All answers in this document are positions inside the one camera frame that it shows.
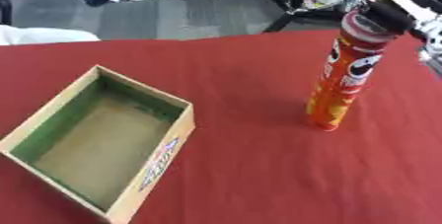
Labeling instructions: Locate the orange chip can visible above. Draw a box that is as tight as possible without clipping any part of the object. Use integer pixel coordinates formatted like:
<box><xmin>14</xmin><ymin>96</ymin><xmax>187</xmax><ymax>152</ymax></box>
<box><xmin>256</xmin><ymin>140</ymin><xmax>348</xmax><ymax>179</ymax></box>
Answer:
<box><xmin>305</xmin><ymin>10</ymin><xmax>401</xmax><ymax>132</ymax></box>

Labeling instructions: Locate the tan cardboard box green inside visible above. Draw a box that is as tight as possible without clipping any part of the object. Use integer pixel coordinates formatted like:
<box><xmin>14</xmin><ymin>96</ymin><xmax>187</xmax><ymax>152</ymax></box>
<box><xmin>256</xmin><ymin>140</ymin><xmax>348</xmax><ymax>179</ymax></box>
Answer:
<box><xmin>0</xmin><ymin>64</ymin><xmax>197</xmax><ymax>224</ymax></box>

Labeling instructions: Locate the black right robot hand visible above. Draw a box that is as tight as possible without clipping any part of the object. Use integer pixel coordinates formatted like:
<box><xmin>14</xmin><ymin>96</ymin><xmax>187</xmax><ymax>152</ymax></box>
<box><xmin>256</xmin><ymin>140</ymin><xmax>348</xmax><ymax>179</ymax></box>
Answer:
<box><xmin>345</xmin><ymin>0</ymin><xmax>442</xmax><ymax>37</ymax></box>

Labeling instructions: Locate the black tripod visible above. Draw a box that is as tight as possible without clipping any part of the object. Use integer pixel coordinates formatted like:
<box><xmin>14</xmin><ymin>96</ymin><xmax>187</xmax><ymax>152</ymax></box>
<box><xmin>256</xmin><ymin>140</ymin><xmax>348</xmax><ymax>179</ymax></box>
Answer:
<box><xmin>256</xmin><ymin>0</ymin><xmax>347</xmax><ymax>34</ymax></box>

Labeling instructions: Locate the white fabric bundle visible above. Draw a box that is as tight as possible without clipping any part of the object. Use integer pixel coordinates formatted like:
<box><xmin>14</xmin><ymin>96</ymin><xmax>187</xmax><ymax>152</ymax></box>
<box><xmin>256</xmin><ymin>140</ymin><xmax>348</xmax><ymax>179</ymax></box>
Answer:
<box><xmin>0</xmin><ymin>25</ymin><xmax>103</xmax><ymax>46</ymax></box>

